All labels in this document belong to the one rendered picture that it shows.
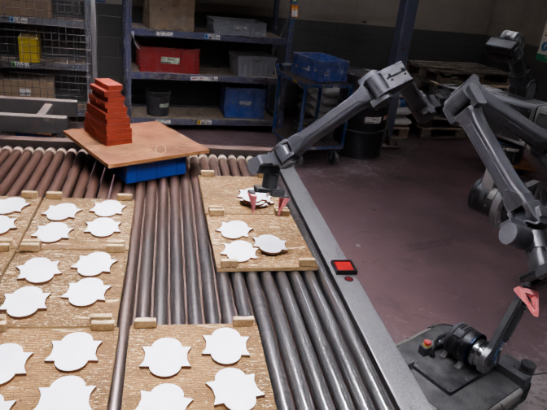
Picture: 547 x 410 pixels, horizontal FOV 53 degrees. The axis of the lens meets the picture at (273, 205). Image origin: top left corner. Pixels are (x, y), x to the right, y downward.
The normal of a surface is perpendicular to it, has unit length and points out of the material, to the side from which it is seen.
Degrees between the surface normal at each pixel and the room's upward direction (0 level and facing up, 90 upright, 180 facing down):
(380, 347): 0
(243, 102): 90
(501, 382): 0
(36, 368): 0
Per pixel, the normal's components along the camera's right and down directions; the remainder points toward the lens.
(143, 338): 0.11, -0.91
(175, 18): 0.50, 0.36
